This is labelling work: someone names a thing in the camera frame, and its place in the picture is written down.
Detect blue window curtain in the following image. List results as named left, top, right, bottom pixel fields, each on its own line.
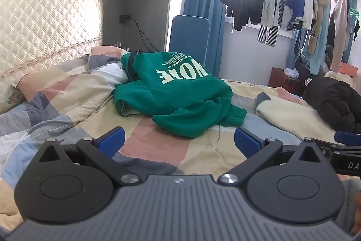
left=184, top=0, right=226, bottom=77

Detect pink hanging garment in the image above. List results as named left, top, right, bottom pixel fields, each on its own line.
left=331, top=0, right=348, bottom=73

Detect black jacket on bed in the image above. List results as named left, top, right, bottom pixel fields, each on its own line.
left=303, top=76, right=361, bottom=134

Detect blue hanging shirt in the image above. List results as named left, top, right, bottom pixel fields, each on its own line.
left=282, top=0, right=314, bottom=30

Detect light blue hanging jeans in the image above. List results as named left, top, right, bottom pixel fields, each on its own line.
left=286, top=0, right=330, bottom=75

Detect green hooded sweatshirt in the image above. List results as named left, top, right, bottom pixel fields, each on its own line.
left=113, top=52, right=247, bottom=139

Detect patchwork pastel quilt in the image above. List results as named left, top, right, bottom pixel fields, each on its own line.
left=1, top=46, right=311, bottom=230

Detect blue upholstered chair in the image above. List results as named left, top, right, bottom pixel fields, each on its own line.
left=168, top=15, right=210, bottom=66

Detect black wall charger plug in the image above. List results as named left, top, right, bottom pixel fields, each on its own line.
left=119, top=15, right=130, bottom=24

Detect cream fleece blanket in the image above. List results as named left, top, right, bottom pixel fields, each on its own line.
left=256, top=96, right=336, bottom=143

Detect quilted cream headboard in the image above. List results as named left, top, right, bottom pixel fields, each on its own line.
left=1, top=0, right=103, bottom=83

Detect dark red wooden box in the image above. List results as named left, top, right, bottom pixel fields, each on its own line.
left=268, top=68, right=305, bottom=97

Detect black charger cable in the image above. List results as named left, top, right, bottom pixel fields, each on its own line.
left=127, top=14, right=162, bottom=53

